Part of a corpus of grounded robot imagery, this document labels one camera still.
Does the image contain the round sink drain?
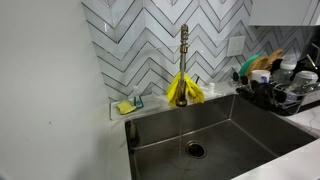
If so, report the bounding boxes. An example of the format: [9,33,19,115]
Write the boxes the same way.
[185,141,208,160]

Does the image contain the dark steel kitchen sink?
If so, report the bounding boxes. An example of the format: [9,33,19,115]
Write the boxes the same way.
[124,93,318,180]

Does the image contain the yellow rubber glove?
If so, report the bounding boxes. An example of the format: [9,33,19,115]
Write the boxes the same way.
[165,71,184,108]
[184,72,205,105]

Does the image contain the clear soap bottle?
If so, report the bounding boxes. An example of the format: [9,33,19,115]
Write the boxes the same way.
[131,85,145,110]

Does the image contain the gold spring faucet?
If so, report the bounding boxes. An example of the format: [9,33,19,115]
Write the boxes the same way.
[175,23,190,108]

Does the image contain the yellow sponge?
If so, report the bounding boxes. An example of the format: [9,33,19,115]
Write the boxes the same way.
[115,100,137,116]

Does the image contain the small white bottle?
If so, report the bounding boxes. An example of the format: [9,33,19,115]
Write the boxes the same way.
[207,82,216,95]

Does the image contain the green plate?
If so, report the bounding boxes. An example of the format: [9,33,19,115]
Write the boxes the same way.
[238,52,264,76]

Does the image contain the round wooden board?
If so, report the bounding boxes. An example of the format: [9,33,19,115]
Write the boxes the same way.
[245,55,272,78]

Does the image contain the white mug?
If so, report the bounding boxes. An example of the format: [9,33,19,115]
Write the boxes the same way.
[250,69,271,84]

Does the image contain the black bottle drying pegs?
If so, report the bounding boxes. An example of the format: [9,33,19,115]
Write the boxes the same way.
[232,71,288,107]

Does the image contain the tall wooden board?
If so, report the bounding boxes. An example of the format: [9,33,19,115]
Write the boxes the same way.
[264,48,285,71]

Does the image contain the clear baby bottle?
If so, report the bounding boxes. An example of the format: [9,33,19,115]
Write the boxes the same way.
[272,54,298,86]

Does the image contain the steel dish rack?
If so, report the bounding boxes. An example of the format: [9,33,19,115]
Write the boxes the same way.
[235,74,320,117]

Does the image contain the white lidded container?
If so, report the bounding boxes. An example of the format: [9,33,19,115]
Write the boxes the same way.
[290,70,319,91]

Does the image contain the white upper cabinet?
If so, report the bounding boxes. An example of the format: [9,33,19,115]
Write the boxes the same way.
[248,0,320,27]

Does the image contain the wire sink caddy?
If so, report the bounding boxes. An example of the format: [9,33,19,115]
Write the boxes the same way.
[127,119,144,150]

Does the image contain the white wall outlet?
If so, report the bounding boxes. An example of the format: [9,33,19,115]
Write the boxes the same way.
[226,35,247,58]

